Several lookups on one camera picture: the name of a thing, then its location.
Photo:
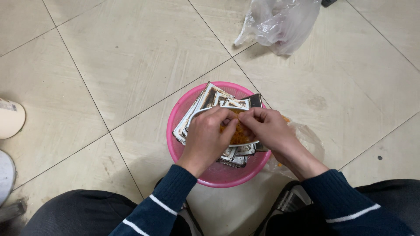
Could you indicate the person's left hand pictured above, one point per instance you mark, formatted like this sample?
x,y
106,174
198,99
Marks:
x,y
203,141

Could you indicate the person's right hand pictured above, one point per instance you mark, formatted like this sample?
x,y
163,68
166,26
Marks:
x,y
274,134

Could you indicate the white oval meal container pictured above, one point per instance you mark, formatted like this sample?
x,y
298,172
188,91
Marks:
x,y
193,118

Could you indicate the clear bag with food scraps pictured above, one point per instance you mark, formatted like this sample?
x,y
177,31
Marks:
x,y
308,141

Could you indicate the orange food leftovers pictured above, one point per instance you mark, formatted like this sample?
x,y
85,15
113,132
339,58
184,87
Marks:
x,y
239,137

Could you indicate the pink plastic basket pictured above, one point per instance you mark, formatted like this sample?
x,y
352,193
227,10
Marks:
x,y
219,175

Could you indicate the stack of dirty white trays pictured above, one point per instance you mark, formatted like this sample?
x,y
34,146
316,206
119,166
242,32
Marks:
x,y
210,98

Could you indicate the person's right shoe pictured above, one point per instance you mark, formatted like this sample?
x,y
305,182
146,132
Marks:
x,y
290,198

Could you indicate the crumpled clear plastic bag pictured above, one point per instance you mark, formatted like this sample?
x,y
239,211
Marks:
x,y
282,23

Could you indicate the person's right leg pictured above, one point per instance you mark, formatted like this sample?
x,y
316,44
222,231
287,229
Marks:
x,y
393,196

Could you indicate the person's leg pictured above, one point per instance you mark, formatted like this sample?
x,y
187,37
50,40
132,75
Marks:
x,y
75,213
393,196

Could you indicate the dark object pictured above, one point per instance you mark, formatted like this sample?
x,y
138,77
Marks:
x,y
328,2

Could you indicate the person's left leg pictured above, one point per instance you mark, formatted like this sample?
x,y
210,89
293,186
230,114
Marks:
x,y
75,213

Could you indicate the cream round container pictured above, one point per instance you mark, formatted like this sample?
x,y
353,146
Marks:
x,y
9,118

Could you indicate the white round bucket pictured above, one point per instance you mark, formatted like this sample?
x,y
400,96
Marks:
x,y
6,177

